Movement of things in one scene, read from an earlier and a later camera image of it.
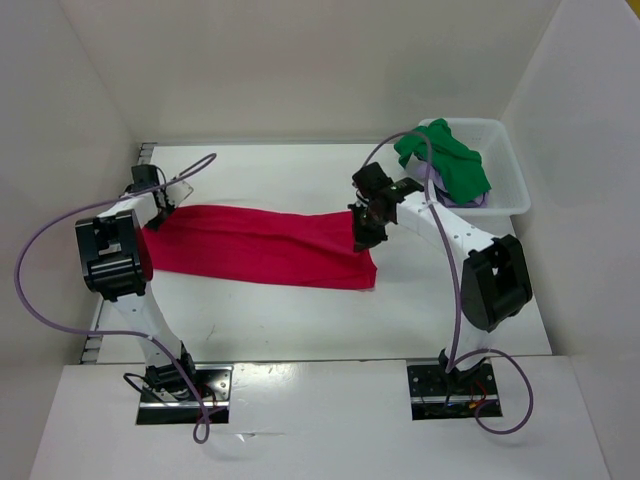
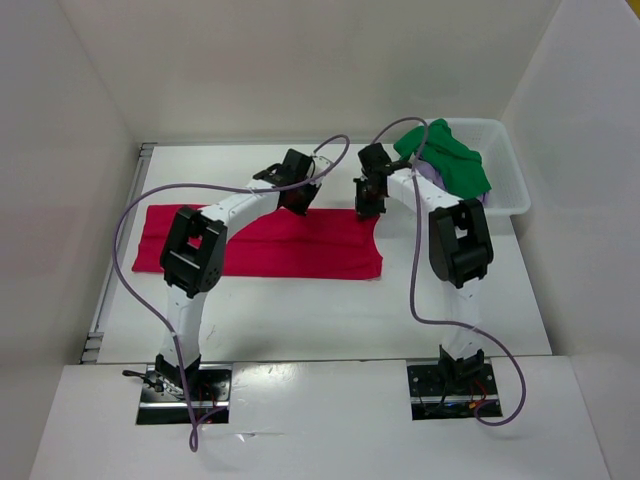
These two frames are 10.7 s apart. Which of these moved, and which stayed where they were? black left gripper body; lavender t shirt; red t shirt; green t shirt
Moved: black left gripper body
Stayed: lavender t shirt; red t shirt; green t shirt
